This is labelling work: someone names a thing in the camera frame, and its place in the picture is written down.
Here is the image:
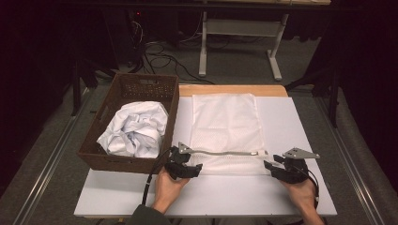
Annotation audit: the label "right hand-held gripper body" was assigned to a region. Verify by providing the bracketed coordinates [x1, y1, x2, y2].
[275, 147, 321, 185]

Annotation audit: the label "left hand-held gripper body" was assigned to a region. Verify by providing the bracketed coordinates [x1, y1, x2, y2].
[164, 142, 204, 181]

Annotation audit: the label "white shirt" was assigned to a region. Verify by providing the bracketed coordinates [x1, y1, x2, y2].
[96, 100, 170, 159]

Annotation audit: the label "white mesh laundry bag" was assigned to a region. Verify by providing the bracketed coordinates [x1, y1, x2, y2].
[188, 93, 270, 176]

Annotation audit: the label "brown wicker basket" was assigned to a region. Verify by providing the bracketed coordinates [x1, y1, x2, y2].
[77, 72, 180, 175]

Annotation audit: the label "person's right hand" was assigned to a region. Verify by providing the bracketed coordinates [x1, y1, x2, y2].
[280, 177, 317, 218]

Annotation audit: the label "person's left hand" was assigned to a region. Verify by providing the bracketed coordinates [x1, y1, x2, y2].
[152, 167, 191, 214]

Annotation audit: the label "black metal stand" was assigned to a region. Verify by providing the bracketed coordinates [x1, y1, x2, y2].
[283, 64, 343, 128]
[69, 59, 120, 117]

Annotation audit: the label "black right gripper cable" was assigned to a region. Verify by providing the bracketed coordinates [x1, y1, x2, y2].
[290, 170, 321, 225]

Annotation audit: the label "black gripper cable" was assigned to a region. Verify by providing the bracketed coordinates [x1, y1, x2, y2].
[290, 170, 321, 225]
[141, 147, 174, 206]

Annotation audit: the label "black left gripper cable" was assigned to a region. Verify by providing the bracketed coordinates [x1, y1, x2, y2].
[141, 147, 174, 206]

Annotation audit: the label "metal floor rail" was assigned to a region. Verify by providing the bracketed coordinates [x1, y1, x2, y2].
[12, 87, 92, 225]
[314, 96, 387, 225]

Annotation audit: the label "black floor cables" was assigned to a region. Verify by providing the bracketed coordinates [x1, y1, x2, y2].
[128, 18, 217, 86]

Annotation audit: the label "white metal desk frame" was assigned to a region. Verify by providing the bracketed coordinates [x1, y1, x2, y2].
[198, 10, 290, 82]

